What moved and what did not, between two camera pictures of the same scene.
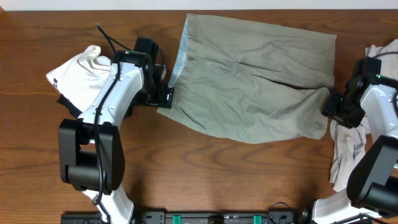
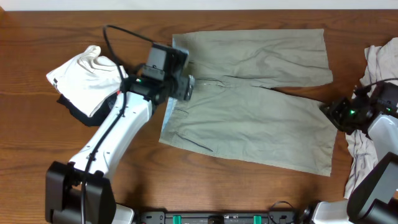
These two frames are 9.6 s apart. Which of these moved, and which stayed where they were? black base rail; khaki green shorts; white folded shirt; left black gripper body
Moved: khaki green shorts; left black gripper body
Stayed: black base rail; white folded shirt
